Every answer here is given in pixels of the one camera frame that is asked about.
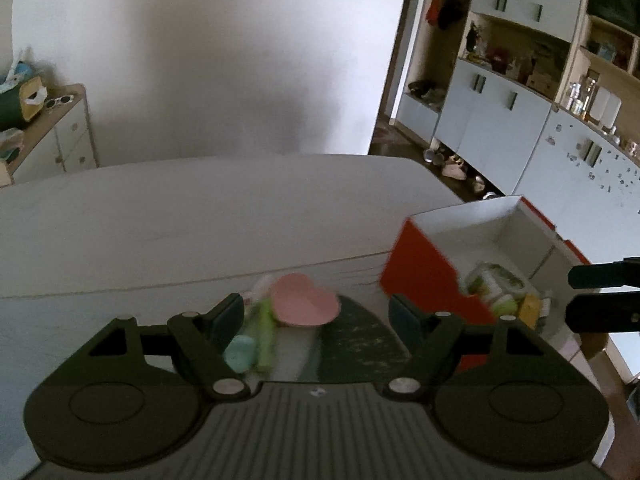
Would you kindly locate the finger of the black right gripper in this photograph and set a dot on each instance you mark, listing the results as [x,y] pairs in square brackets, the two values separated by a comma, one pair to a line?
[611,312]
[621,273]

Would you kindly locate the red white storage box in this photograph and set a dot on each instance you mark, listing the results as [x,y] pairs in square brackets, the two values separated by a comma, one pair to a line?
[437,249]

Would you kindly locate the teal round sponge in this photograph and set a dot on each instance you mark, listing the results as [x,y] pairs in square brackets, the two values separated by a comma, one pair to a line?
[241,354]

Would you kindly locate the grey oval fan case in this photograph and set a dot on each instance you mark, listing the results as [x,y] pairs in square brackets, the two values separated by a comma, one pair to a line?
[490,282]

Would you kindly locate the round dark patterned mat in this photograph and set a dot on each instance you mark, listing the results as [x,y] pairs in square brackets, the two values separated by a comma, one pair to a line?
[355,347]

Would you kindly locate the white wall cabinet unit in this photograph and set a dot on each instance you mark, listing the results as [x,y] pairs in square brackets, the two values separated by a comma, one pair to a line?
[510,87]

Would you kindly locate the white tube with green label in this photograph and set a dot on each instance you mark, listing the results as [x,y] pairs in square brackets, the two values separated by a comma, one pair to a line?
[253,297]

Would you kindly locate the green cylindrical tube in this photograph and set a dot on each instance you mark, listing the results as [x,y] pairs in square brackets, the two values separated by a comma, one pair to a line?
[265,336]

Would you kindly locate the white sunglasses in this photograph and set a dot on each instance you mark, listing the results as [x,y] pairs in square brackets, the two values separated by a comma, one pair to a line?
[58,101]

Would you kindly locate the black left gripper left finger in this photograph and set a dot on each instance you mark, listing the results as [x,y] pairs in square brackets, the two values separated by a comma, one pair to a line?
[198,342]

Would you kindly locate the pink heart-shaped dish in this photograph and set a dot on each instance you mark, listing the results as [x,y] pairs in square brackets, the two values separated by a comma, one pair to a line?
[296,300]

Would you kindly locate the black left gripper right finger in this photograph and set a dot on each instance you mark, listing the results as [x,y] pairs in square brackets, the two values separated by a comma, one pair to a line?
[433,341]

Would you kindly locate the wooden side cabinet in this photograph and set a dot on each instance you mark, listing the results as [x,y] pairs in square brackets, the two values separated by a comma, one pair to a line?
[57,141]

